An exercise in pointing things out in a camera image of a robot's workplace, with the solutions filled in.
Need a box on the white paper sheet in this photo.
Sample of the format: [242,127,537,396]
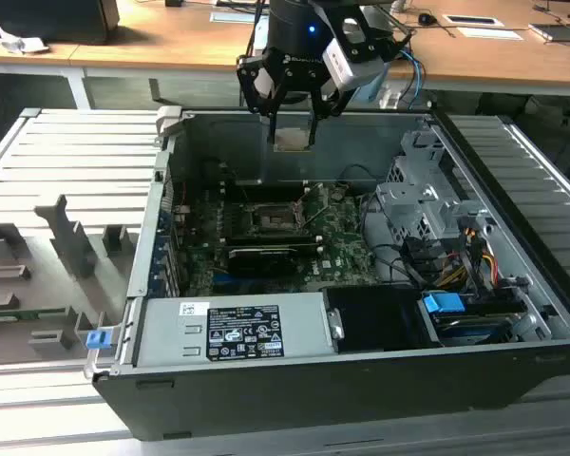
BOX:
[455,26,526,43]

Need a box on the green motherboard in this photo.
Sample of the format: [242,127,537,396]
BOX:
[170,180,386,295]

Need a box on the green RAM stick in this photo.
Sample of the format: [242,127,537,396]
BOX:
[0,307,70,322]

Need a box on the hard disk in blue carrier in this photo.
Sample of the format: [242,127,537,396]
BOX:
[420,292,528,346]

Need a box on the grey power supply with label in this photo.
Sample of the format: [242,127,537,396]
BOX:
[132,292,338,370]

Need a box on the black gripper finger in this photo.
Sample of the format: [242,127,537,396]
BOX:
[306,78,358,145]
[236,47,287,144]

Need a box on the grey parts rack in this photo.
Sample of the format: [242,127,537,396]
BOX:
[0,193,142,367]

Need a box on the CPU socket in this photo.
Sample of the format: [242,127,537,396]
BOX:
[249,201,308,237]

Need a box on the black open PC case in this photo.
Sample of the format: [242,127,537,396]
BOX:
[90,106,570,443]

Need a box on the black camera cable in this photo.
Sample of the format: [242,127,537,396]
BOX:
[244,0,270,61]
[379,28,417,63]

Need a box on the wooden desk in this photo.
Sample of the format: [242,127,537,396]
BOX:
[0,0,276,110]
[384,0,570,96]

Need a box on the grey flat laptop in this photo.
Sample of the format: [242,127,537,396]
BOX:
[526,21,570,47]

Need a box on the crumpled white paper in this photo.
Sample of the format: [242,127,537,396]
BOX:
[0,26,51,56]

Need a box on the metal socket cover frame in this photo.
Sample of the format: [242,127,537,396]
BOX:
[290,192,314,228]

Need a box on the silver square CPU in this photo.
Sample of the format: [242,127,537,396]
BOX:
[273,126,314,153]

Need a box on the blue cable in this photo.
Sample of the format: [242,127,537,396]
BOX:
[398,47,428,110]

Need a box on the thin wire locking lever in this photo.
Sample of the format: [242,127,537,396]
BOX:
[305,183,325,227]

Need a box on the yellow red power wire bundle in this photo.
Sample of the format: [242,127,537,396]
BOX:
[436,227,504,291]

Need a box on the grey metal drive cage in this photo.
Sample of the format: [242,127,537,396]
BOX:
[372,130,493,248]

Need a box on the blue case latch tab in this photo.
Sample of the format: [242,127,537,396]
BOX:
[85,330,113,352]

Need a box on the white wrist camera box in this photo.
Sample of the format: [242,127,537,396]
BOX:
[321,36,387,91]

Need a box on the long black cable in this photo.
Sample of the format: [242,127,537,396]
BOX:
[360,194,427,289]

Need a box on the large black box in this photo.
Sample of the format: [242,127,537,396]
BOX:
[0,0,121,47]

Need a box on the thin black cable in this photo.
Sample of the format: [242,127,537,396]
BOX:
[334,163,386,184]

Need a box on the black RAM slot bank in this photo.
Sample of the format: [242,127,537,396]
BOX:
[232,178,314,196]
[225,231,325,253]

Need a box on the black graphics card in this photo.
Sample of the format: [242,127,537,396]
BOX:
[225,244,311,280]

